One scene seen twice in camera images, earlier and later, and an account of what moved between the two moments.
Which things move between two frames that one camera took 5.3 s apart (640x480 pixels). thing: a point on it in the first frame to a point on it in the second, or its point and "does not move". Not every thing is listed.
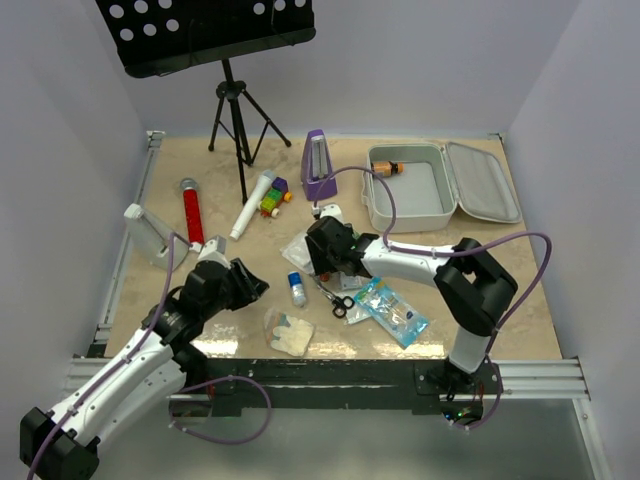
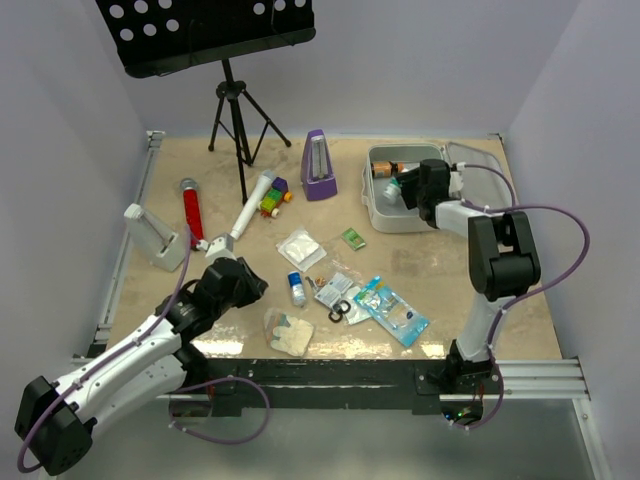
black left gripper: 249,287 does not move
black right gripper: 321,263 to 409,198
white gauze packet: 296,250 does not move
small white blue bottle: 298,291 does not move
